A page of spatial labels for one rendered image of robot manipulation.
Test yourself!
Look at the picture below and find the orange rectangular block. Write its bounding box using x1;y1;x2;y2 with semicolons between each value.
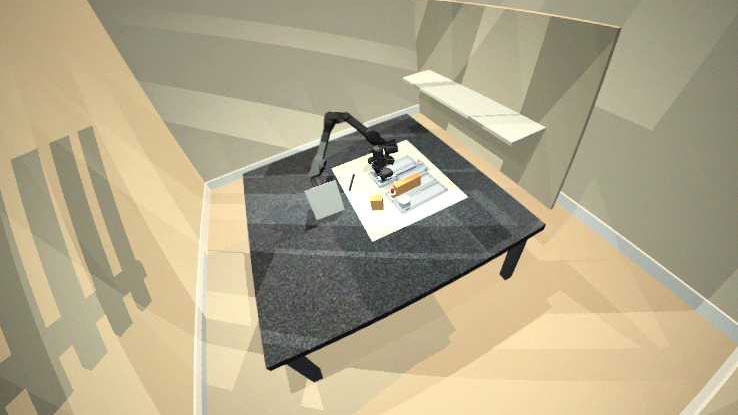
406;173;421;190

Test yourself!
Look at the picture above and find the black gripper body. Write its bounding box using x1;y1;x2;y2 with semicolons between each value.
368;156;393;179

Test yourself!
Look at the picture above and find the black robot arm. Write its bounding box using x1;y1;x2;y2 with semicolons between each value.
308;111;398;188

